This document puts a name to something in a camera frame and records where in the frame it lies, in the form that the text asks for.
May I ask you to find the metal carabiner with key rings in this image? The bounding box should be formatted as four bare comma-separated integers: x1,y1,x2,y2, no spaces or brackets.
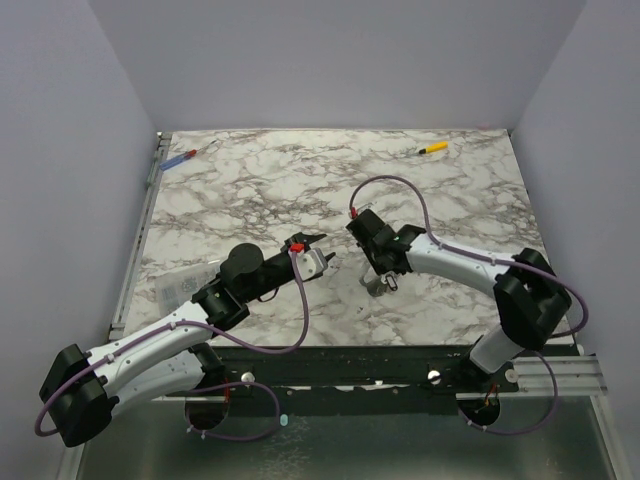
358,261,399,297

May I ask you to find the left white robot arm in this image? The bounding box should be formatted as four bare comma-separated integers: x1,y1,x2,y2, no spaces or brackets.
34,233,330,447

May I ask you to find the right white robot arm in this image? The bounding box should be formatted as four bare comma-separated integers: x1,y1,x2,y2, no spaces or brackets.
346,209,572,391

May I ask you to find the yellow screwdriver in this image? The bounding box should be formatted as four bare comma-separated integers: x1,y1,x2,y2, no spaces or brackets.
418,141,448,155

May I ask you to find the blue red screwdriver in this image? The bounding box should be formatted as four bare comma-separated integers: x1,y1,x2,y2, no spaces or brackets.
159,140,216,172

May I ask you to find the aluminium front extrusion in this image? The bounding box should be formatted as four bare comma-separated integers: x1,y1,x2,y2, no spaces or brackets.
500,356,608,398

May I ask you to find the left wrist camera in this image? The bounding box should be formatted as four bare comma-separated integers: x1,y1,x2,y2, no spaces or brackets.
289,245,325,282

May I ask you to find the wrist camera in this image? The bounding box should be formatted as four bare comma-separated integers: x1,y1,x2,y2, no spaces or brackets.
289,245,325,282
348,202,375,219

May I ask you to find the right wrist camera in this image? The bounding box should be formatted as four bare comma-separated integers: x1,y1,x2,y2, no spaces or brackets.
348,202,375,219

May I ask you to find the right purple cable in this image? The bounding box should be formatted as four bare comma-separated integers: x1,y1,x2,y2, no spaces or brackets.
348,175,590,435

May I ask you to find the black mounting rail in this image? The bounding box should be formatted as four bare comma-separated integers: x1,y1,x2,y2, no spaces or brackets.
190,345,518,417

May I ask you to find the aluminium side rail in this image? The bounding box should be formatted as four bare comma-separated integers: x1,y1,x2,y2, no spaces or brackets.
107,132,173,341

